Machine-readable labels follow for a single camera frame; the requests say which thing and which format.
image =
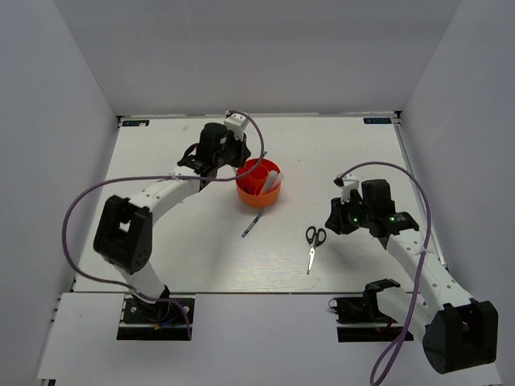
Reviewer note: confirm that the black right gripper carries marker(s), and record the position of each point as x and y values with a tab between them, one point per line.
336	220

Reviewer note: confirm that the orange round compartment container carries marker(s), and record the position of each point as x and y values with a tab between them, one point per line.
249	186

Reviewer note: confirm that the green pen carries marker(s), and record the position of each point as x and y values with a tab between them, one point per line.
260	159

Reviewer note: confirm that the corner table label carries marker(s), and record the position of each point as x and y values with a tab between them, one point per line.
135	123
377	120

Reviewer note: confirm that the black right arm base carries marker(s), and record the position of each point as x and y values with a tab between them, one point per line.
354	324

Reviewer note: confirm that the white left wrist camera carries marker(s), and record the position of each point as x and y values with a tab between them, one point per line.
237	124

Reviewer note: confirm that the black handled scissors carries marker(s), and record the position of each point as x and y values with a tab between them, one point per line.
315	237

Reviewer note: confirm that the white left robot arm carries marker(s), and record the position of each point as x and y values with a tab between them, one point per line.
124	236

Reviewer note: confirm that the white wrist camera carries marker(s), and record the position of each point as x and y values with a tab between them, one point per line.
237	124
347	183

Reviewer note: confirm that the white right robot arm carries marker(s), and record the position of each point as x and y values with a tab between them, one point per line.
457	332

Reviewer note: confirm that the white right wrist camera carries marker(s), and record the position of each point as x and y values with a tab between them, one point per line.
347	183

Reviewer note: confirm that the blue clear pen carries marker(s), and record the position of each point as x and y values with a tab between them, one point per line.
252	224

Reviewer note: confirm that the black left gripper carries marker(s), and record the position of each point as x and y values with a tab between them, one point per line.
244	151

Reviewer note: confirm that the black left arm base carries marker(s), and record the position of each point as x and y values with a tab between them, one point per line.
165	322

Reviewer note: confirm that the left corner table label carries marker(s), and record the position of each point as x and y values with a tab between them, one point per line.
135	123

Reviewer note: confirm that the right corner table label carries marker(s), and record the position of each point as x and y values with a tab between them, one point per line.
377	120

